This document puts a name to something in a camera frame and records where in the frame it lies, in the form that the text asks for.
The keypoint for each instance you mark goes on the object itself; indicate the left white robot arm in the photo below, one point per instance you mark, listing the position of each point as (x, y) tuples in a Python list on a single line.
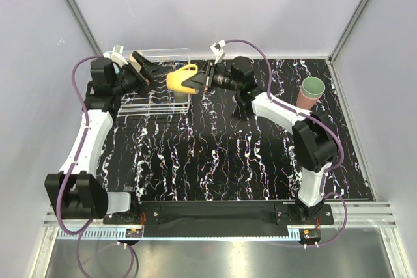
[(74, 192)]

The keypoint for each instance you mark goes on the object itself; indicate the black marble pattern mat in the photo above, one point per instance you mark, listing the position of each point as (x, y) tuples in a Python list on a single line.
[(215, 153)]

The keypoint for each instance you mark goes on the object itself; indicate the pink plastic cup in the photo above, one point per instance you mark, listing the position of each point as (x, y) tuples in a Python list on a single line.
[(307, 100)]

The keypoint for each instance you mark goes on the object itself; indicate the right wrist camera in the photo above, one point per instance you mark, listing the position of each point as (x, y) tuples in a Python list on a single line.
[(218, 51)]

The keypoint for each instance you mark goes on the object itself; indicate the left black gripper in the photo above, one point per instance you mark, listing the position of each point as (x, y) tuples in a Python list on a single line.
[(151, 69)]

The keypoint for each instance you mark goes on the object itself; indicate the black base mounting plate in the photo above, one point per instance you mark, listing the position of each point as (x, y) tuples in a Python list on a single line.
[(275, 212)]

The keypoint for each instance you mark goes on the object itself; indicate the white grey mug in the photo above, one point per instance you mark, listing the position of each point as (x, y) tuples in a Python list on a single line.
[(241, 103)]

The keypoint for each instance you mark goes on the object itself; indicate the slotted cable duct rail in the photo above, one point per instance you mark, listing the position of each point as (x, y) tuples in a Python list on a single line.
[(153, 233)]

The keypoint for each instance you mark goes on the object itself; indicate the mint green cup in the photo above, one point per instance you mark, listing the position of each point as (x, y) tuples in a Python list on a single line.
[(312, 87)]

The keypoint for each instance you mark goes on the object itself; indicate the beige small mug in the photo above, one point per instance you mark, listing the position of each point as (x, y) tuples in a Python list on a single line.
[(180, 97)]

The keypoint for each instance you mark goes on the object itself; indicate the yellow cup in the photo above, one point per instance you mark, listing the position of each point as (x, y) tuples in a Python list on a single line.
[(175, 79)]

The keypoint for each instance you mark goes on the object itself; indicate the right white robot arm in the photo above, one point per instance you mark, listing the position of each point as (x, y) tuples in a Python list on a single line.
[(314, 147)]

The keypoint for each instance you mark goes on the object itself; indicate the orange connector box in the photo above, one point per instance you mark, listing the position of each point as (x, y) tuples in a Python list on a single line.
[(134, 232), (311, 235)]

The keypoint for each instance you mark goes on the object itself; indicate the right orange connector box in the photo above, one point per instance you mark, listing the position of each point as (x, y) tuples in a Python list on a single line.
[(311, 235)]

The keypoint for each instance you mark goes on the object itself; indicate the left orange connector box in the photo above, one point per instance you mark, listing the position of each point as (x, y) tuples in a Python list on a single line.
[(134, 232)]

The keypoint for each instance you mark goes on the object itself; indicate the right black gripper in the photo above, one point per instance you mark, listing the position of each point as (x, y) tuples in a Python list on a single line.
[(198, 82)]

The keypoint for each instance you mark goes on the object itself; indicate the tan beige tall cup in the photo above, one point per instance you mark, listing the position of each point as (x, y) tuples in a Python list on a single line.
[(137, 67)]

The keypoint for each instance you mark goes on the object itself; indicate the white wire dish rack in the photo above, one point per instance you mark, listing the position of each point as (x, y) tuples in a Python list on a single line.
[(158, 99)]

